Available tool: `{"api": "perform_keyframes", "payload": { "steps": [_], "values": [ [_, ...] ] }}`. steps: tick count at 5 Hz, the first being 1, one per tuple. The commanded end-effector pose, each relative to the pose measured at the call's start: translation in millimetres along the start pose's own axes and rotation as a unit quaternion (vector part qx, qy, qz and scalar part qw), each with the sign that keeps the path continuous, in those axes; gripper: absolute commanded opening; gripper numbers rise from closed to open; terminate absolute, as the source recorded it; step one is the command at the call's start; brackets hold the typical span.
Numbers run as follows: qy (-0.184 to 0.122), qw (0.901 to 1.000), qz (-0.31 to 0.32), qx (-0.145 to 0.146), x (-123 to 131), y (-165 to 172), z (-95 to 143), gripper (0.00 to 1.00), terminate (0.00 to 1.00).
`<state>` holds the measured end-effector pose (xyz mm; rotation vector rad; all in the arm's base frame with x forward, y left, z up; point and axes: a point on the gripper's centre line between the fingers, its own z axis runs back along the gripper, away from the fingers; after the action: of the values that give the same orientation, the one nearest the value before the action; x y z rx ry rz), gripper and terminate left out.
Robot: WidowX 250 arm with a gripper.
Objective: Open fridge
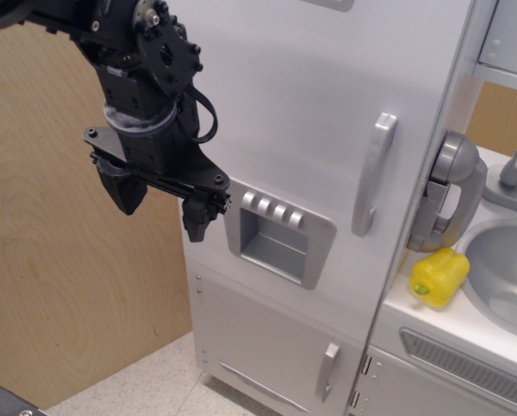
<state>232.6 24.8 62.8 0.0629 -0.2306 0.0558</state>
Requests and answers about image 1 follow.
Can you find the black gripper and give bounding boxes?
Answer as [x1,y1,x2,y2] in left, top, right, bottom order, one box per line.
[83,105,230,243]

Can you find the silver freezer door handle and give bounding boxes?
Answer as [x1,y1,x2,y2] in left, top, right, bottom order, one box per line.
[316,343,340,403]

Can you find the silver toy sink basin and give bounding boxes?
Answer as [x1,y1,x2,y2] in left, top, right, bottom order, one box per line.
[456,218,517,335]

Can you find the grey toy telephone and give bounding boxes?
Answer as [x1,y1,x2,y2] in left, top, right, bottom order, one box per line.
[407,131,488,253]

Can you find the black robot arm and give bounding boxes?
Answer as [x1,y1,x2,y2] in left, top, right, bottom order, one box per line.
[0,1,229,242]

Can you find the grey toy faucet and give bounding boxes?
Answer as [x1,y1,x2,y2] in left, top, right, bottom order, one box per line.
[483,149,517,211]

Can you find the grey oven vent panel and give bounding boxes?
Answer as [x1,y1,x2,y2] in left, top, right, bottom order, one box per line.
[398,328,517,406]

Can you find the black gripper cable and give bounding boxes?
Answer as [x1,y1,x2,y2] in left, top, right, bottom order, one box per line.
[186,86,219,144]

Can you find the white toy fridge door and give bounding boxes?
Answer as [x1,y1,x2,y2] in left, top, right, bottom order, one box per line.
[170,1,475,341]

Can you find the silver ice dispenser panel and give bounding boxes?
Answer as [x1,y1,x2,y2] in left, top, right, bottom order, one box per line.
[224,180,337,290]

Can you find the silver fridge door handle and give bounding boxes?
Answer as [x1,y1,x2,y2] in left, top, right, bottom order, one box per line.
[352,112,398,237]

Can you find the yellow toy bell pepper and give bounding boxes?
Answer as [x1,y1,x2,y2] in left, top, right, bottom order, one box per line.
[409,248,470,309]

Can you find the white lower freezer door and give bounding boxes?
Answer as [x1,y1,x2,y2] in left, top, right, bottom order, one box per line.
[187,260,361,415]

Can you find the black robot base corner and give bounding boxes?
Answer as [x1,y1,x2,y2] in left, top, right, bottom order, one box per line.
[0,386,47,416]

